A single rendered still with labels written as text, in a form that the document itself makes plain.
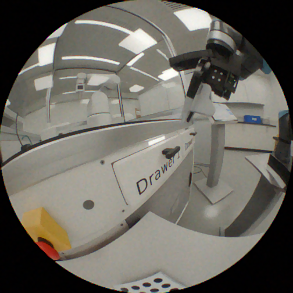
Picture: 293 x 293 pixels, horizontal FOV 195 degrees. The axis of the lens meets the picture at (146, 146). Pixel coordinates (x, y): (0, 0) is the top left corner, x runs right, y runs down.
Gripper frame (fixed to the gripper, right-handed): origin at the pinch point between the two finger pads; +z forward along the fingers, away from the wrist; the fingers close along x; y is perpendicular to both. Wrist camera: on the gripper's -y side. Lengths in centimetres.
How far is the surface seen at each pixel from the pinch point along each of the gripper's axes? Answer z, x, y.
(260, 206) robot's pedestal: 9, 16, 64
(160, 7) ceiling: -158, 42, -91
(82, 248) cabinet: 26.4, -33.5, 6.3
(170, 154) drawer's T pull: 8.6, -3.8, 2.2
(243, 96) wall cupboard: -145, 316, 75
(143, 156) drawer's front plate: 9.8, -8.8, -1.3
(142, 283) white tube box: 12.7, -25.9, 16.0
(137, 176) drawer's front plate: 12.6, -11.5, 0.6
